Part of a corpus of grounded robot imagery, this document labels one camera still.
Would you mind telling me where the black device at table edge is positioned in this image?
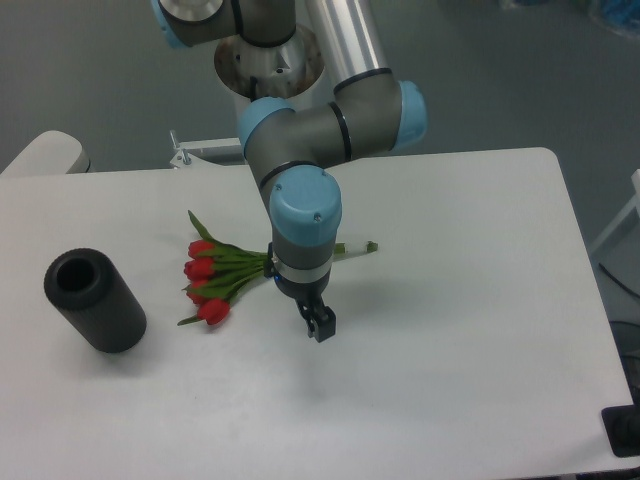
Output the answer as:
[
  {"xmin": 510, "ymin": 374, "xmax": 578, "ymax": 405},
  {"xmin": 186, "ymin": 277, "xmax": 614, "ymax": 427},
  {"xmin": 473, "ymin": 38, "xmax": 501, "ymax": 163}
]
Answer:
[{"xmin": 601, "ymin": 405, "xmax": 639, "ymax": 458}]

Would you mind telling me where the black floor cable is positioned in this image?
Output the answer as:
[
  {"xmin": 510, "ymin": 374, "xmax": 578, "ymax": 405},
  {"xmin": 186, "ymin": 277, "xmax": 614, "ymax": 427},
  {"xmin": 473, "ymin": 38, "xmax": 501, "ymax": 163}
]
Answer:
[{"xmin": 599, "ymin": 263, "xmax": 640, "ymax": 293}]

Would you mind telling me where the white furniture frame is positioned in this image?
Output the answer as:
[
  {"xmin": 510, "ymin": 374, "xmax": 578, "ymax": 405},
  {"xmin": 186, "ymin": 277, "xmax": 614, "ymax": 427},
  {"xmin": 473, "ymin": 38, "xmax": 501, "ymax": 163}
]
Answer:
[{"xmin": 588, "ymin": 170, "xmax": 639, "ymax": 261}]

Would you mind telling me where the black cylindrical vase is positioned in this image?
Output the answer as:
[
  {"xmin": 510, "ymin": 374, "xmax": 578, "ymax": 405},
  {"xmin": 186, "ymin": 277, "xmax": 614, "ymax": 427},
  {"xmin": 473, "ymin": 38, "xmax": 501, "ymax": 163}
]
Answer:
[{"xmin": 43, "ymin": 248, "xmax": 147, "ymax": 354}]

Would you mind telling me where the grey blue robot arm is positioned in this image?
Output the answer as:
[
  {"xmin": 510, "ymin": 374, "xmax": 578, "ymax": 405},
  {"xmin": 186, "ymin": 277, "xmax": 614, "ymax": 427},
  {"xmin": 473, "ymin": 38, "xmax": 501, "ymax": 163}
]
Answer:
[{"xmin": 152, "ymin": 1, "xmax": 427, "ymax": 341}]

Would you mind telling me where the blue clear plastic bag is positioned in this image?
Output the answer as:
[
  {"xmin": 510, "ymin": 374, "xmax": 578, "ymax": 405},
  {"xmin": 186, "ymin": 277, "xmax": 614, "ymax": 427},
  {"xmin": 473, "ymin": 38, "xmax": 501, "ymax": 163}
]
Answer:
[{"xmin": 589, "ymin": 0, "xmax": 639, "ymax": 38}]

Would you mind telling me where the white chair seat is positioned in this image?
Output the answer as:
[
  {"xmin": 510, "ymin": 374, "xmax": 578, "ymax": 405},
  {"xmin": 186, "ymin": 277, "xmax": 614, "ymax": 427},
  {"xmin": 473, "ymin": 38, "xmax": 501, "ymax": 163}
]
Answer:
[{"xmin": 1, "ymin": 130, "xmax": 92, "ymax": 178}]

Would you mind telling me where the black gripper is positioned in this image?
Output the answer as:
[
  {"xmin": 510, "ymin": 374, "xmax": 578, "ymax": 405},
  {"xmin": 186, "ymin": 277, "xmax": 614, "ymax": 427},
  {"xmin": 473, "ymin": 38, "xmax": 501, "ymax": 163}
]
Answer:
[{"xmin": 266, "ymin": 244, "xmax": 336, "ymax": 343}]

